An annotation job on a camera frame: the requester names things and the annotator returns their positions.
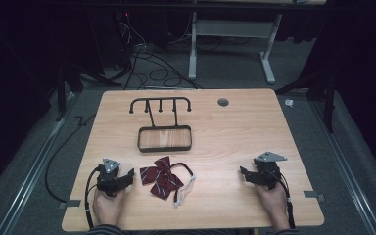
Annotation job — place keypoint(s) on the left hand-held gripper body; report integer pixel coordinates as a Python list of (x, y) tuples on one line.
[(108, 178)]

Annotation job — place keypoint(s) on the white metal desk frame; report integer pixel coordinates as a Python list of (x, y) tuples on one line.
[(231, 28)]

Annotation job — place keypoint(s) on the metal floor rail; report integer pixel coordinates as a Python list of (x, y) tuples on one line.
[(349, 166), (32, 176)]

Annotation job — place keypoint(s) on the black metal stand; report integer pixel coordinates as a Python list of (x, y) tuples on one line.
[(66, 81), (326, 91)]

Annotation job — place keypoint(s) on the black hook rack with tray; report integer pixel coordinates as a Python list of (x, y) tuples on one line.
[(164, 138)]

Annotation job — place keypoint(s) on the person's right hand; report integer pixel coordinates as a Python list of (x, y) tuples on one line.
[(274, 204)]

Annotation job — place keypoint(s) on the grey tape strip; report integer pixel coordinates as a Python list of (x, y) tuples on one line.
[(70, 204), (314, 195)]

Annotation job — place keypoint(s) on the dark red striped bow tie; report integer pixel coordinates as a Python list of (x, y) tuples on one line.
[(163, 179)]

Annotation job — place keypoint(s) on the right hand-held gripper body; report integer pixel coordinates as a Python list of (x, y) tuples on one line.
[(267, 171)]

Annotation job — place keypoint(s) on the white crumpled paper scrap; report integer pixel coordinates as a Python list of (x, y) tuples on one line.
[(289, 103)]

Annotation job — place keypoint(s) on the person's left hand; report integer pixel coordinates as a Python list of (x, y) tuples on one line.
[(108, 209)]

